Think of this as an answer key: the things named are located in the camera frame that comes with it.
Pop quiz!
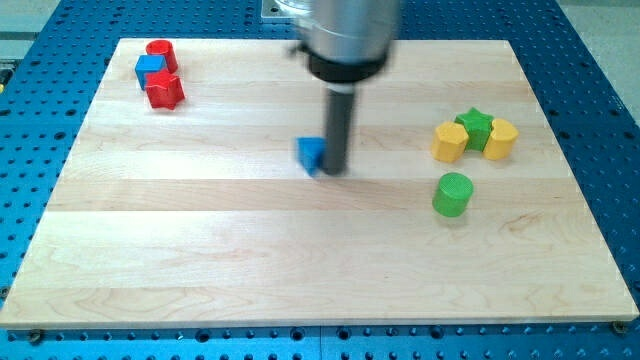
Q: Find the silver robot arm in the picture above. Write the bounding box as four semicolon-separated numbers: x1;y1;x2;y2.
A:
295;0;401;94

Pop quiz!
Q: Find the yellow hexagon block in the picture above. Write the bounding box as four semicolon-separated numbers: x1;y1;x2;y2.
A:
431;122;469;163

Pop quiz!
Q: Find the blue triangle block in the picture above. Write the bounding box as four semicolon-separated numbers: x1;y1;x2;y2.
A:
296;137;326;177

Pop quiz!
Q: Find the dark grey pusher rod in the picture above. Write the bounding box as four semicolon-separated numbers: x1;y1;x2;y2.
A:
323;84;355;176

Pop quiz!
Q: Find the green cylinder block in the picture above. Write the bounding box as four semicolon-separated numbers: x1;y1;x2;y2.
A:
432;172;474;217

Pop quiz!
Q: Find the wooden board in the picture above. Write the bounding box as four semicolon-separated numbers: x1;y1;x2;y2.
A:
1;39;638;329

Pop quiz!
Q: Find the green star block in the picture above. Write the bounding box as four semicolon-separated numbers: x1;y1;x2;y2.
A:
455;107;494;152

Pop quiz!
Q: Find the red star block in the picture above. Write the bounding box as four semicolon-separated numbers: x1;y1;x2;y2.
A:
145;69;186;110

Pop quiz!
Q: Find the red cylinder block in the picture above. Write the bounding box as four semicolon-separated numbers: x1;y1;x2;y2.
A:
145;39;179;73

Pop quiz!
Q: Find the blue cube block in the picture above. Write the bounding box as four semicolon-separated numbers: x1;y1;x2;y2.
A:
134;55;166;90

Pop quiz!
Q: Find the blue perforated table plate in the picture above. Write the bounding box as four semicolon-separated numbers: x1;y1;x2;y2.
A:
1;1;639;359

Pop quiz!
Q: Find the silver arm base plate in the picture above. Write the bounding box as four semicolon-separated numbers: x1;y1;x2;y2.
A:
260;0;306;24

